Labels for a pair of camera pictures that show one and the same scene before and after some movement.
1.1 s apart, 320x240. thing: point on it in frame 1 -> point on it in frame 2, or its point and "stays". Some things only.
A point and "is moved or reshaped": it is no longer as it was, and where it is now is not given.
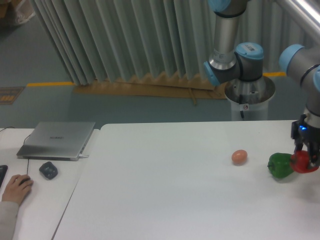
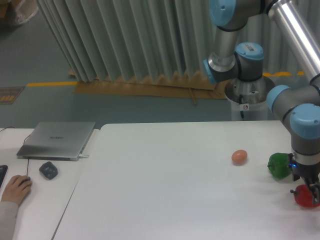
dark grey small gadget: [49, 170] stays
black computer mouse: [25, 180] stays
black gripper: [300, 130] -> [310, 173]
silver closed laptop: [56, 140] stays
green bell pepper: [279, 164] stays
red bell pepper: [299, 162] is moved or reshaped
